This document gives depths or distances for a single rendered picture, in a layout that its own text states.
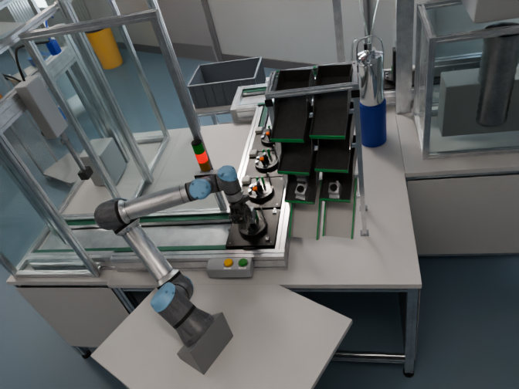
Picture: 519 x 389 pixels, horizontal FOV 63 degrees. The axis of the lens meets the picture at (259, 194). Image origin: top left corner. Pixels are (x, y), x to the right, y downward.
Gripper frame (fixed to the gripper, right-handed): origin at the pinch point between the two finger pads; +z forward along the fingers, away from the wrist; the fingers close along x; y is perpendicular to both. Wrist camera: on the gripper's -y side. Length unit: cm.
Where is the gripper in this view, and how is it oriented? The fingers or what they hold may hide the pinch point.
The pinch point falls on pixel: (245, 225)
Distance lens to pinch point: 197.3
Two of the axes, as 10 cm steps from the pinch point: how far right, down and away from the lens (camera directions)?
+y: -1.5, 6.7, -7.3
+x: 9.7, -0.5, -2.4
